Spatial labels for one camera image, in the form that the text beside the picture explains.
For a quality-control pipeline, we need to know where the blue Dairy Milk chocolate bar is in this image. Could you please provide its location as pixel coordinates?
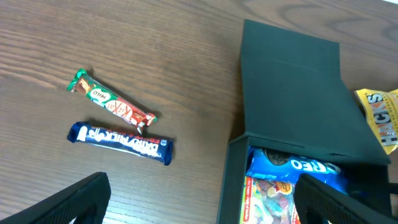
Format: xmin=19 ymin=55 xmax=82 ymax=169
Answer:
xmin=67 ymin=121 xmax=174 ymax=166

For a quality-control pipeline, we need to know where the black open box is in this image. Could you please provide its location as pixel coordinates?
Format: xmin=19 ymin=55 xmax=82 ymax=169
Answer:
xmin=216 ymin=20 xmax=392 ymax=223

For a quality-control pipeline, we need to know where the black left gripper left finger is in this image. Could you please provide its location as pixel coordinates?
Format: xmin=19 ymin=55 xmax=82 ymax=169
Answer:
xmin=1 ymin=172 xmax=111 ymax=224

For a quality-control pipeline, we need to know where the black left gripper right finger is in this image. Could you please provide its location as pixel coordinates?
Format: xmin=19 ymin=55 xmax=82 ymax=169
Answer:
xmin=294 ymin=174 xmax=397 ymax=224

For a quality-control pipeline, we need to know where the blue Oreo cookie pack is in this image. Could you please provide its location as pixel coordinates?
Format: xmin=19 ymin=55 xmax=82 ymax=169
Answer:
xmin=246 ymin=147 xmax=348 ymax=193

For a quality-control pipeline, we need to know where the green red KitKat Milo bar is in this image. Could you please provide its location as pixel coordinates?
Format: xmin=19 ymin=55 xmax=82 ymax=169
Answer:
xmin=67 ymin=68 xmax=157 ymax=134

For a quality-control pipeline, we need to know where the Haribo gummy candy bag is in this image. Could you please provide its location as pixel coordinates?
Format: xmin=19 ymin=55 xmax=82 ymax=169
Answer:
xmin=239 ymin=177 xmax=300 ymax=224

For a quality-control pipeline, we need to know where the yellow Hacks candy bag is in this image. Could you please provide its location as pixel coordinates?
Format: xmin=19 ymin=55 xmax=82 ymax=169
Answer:
xmin=355 ymin=89 xmax=397 ymax=154

